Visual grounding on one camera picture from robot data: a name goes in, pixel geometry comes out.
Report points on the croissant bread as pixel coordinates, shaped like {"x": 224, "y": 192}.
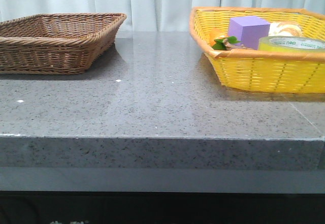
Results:
{"x": 285, "y": 28}

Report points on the purple foam cube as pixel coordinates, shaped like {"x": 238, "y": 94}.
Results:
{"x": 248, "y": 30}

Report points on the yellow tape roll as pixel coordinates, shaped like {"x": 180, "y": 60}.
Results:
{"x": 290, "y": 44}

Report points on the brown toy dinosaur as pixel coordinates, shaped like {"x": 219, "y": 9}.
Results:
{"x": 229, "y": 46}

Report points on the orange toy carrot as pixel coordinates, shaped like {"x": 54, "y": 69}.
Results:
{"x": 217, "y": 38}

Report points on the yellow wicker basket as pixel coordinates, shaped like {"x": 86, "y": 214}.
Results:
{"x": 262, "y": 71}

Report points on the brown wicker basket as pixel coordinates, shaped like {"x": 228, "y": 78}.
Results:
{"x": 57, "y": 44}

